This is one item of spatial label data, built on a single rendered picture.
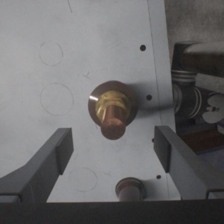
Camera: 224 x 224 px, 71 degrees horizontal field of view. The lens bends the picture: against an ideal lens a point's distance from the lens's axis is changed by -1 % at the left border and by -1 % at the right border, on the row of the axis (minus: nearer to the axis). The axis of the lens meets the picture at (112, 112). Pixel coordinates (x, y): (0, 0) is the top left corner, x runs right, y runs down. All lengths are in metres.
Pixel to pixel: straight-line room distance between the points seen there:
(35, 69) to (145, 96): 0.27
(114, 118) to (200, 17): 1.88
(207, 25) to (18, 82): 1.86
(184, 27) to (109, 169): 1.69
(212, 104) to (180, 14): 1.44
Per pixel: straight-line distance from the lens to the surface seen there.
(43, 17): 0.42
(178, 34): 1.90
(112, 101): 0.24
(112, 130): 0.19
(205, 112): 0.60
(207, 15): 2.05
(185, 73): 0.72
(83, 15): 0.40
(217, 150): 1.14
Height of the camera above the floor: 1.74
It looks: 75 degrees down
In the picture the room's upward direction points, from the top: 179 degrees counter-clockwise
